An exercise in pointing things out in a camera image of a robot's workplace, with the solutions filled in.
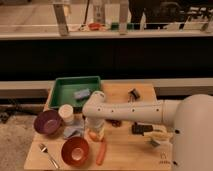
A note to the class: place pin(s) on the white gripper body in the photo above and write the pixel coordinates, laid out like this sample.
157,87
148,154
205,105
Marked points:
96,126

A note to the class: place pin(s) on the yellow red apple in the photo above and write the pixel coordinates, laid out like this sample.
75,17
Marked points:
93,136

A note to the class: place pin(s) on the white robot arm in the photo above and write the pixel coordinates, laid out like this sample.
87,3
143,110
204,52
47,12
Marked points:
191,119

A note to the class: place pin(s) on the red bowl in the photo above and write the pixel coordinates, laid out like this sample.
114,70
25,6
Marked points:
75,151

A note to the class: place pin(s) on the purple bowl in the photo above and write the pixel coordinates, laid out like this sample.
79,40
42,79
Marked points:
47,122

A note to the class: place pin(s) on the dark brown grape bunch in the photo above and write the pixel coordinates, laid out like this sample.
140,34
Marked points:
116,123

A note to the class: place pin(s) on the grey blue cloth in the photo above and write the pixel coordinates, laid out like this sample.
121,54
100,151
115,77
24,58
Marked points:
76,129

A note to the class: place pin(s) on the orange carrot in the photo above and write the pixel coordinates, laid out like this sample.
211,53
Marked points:
101,153

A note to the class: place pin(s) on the wooden cutting board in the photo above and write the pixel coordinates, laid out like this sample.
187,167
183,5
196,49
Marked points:
125,152

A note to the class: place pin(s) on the white plastic cup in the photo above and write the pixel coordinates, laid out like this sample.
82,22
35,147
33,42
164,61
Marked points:
66,113

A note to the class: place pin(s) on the grey blue sponge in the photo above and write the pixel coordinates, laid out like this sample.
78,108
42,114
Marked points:
82,94

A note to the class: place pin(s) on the black dish brush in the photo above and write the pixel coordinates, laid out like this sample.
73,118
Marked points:
136,128

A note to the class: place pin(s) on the green plastic tray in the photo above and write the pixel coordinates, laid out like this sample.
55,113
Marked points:
68,90

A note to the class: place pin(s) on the silver fork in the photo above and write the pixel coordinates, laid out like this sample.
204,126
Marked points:
44,149

